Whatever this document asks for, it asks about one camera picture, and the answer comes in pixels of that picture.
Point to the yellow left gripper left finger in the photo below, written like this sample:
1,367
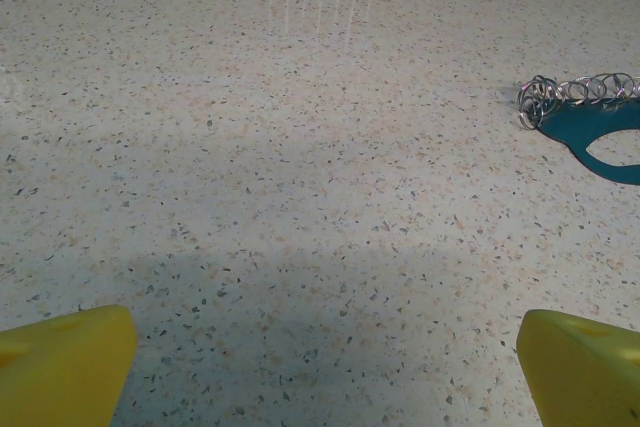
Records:
60,372

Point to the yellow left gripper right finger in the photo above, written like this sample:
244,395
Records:
585,377

